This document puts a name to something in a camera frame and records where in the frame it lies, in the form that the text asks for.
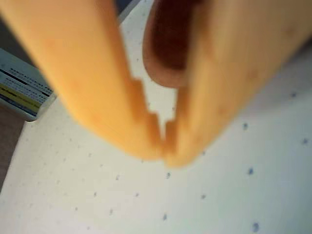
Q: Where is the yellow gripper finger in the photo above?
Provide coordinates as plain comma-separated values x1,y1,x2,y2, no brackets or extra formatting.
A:
0,0,164,161
163,0,312,168

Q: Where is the brown wooden bowl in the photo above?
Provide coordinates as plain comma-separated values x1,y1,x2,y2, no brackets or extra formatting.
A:
142,0,203,88

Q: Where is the white box with labels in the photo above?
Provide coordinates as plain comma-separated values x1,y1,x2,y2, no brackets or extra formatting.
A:
0,47,58,122

